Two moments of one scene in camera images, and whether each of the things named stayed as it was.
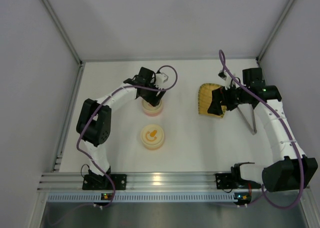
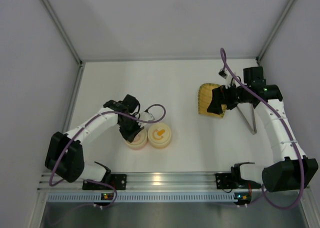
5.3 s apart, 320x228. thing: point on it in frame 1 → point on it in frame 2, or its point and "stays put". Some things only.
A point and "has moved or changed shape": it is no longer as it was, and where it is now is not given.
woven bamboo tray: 204,92 stays put
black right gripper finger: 215,106 stays put
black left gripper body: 152,97 → 129,127
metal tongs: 254,132 stays put
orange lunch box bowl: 152,147 → 159,142
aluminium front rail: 58,182 stays put
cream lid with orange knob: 152,135 has moved or changed shape
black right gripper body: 223,99 stays put
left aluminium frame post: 62,31 stays put
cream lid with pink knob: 148,107 → 139,141
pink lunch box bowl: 152,113 → 137,144
